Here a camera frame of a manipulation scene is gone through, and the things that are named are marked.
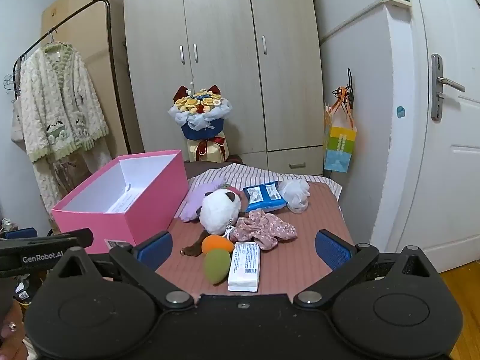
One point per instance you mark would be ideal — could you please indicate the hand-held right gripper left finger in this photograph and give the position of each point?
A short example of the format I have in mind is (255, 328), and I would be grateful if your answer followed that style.
(155, 250)

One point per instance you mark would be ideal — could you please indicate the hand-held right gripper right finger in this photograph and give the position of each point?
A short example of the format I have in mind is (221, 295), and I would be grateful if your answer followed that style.
(332, 250)

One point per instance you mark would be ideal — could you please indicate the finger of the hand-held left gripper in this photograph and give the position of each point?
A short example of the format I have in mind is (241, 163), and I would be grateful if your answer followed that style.
(20, 232)
(56, 240)

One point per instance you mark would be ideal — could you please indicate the pink cardboard box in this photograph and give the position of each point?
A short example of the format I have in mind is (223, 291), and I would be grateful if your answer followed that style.
(112, 228)

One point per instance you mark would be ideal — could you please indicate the orange makeup sponge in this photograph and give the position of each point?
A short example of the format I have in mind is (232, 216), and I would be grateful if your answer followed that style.
(215, 244)

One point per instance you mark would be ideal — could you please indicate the purple plush glove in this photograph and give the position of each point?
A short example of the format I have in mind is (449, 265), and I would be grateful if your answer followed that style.
(195, 202)

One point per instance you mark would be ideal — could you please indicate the green makeup sponge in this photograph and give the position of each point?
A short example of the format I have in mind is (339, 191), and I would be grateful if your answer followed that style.
(217, 268)

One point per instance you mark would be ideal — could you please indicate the white bath pouf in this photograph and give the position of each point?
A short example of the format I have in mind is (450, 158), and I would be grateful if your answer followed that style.
(296, 193)

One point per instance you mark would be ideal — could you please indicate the pink floral cloth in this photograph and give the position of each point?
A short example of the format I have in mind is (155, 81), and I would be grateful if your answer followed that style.
(262, 228)

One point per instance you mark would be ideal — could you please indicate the white and brown plush toy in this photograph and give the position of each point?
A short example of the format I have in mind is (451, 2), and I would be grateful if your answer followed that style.
(219, 210)

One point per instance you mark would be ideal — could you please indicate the blue wet wipes pack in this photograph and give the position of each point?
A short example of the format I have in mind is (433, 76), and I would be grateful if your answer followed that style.
(264, 197)

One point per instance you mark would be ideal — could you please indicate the white tissue pack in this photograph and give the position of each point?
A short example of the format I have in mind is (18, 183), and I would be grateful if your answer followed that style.
(243, 270)

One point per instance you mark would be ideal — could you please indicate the pink strawberry plush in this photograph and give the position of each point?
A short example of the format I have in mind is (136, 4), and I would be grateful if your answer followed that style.
(234, 189)

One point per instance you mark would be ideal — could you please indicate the person's left hand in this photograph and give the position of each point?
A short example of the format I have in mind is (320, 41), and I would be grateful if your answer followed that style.
(13, 341)

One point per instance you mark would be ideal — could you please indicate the pink striped blanket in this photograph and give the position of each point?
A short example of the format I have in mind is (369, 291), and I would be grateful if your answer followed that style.
(300, 240)

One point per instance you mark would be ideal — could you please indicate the white striped bed sheet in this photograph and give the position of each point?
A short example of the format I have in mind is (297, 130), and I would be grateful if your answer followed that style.
(262, 175)

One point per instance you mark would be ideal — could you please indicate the colourful paper gift bag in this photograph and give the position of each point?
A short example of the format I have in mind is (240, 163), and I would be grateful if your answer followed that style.
(339, 146)

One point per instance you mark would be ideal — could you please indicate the dark brown bed cover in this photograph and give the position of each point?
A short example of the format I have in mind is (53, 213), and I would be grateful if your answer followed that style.
(230, 159)

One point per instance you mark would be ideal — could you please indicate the cream and green fluffy cardigan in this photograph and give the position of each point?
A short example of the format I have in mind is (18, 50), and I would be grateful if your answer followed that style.
(56, 101)

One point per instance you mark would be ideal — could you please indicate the flower bouquet with blue wrap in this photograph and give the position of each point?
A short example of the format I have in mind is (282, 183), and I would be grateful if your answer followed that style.
(202, 120)

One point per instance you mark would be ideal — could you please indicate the white door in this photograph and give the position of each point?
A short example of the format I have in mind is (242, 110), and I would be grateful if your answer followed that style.
(450, 176)

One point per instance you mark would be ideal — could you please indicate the clothes hanger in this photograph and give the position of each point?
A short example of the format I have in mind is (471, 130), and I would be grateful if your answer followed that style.
(52, 47)

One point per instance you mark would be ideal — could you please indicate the beige wardrobe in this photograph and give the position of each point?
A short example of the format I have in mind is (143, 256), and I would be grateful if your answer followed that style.
(225, 63)

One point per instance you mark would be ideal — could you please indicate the light wooden board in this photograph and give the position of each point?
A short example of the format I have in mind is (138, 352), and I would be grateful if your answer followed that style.
(97, 45)

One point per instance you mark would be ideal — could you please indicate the black clothes rack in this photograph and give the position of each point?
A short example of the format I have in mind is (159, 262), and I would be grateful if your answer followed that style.
(75, 9)

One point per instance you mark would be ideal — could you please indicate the black wall hook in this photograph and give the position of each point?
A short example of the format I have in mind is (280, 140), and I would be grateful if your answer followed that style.
(349, 78)

